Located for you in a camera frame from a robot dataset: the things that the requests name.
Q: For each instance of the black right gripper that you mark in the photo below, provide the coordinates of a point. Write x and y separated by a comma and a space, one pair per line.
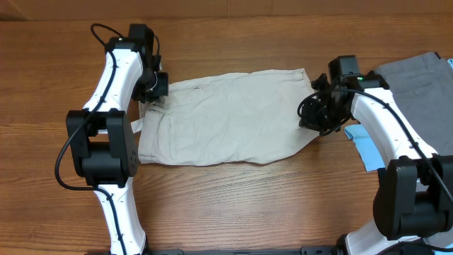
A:
311, 122

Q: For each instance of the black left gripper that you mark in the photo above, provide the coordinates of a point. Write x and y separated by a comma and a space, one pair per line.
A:
163, 88

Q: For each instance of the beige khaki shorts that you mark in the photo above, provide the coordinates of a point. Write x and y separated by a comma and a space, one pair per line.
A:
246, 117

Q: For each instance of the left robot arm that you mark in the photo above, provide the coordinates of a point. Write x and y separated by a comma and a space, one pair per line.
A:
101, 137

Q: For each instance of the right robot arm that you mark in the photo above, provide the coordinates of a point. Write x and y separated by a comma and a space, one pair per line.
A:
414, 199

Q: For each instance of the grey trousers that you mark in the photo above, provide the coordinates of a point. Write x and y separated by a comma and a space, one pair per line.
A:
421, 102

